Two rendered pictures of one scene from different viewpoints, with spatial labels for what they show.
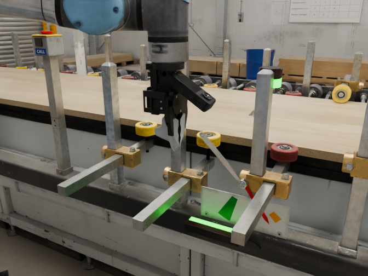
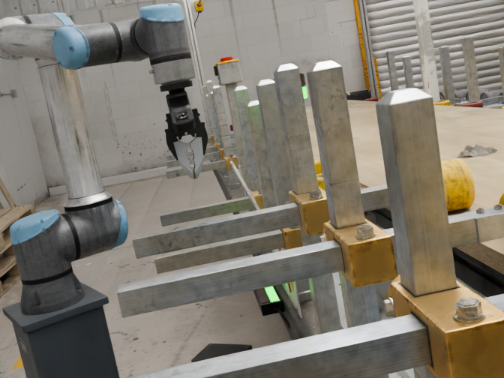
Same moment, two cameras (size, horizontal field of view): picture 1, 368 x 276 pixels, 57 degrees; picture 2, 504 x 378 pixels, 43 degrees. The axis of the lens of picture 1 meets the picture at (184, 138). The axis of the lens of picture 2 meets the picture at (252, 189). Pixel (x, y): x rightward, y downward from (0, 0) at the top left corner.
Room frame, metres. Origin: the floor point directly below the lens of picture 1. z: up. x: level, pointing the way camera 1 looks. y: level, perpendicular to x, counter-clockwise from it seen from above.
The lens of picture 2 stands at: (0.11, -1.21, 1.16)
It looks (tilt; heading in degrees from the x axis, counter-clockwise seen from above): 10 degrees down; 57
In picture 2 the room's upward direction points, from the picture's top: 10 degrees counter-clockwise
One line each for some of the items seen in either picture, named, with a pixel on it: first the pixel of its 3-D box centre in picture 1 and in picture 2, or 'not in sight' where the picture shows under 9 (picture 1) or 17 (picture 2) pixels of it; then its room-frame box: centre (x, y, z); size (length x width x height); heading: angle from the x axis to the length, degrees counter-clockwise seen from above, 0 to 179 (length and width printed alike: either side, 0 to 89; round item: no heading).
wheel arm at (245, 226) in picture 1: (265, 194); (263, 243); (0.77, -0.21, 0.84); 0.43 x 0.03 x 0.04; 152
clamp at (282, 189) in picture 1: (265, 182); (294, 233); (0.83, -0.23, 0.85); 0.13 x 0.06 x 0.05; 62
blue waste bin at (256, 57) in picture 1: (259, 68); not in sight; (6.62, -1.48, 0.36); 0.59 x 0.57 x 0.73; 149
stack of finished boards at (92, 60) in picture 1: (93, 59); not in sight; (9.12, 2.41, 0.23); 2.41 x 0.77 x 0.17; 151
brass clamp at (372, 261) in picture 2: not in sight; (355, 247); (0.60, -0.67, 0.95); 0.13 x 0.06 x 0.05; 62
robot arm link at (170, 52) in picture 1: (167, 52); (172, 73); (0.77, 0.04, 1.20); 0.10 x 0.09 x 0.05; 153
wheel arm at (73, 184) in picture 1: (113, 163); (240, 205); (1.00, 0.23, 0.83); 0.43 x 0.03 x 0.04; 152
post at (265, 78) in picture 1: (258, 159); (285, 199); (0.84, -0.20, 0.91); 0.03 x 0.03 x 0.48; 62
